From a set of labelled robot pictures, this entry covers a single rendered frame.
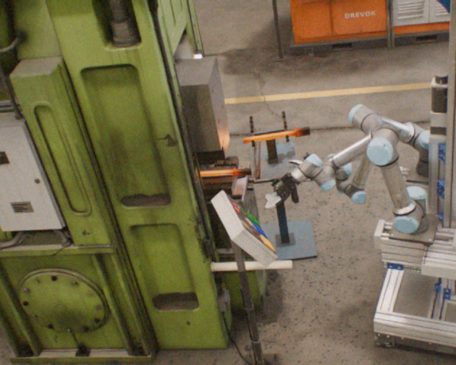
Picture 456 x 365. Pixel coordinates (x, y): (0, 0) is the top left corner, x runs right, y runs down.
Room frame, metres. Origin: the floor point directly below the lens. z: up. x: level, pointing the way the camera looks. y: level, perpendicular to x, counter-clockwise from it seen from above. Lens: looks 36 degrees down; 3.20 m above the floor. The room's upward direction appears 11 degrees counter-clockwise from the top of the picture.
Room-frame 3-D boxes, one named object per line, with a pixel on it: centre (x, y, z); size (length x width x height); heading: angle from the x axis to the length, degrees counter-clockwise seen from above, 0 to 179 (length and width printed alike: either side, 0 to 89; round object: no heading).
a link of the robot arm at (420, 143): (3.05, -1.14, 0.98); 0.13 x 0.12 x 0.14; 19
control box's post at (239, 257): (2.57, 0.02, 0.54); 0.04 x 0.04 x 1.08; 76
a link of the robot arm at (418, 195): (2.61, -0.90, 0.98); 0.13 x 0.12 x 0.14; 149
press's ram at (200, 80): (3.22, 0.16, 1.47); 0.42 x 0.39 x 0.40; 76
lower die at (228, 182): (3.18, 0.17, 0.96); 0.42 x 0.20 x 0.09; 76
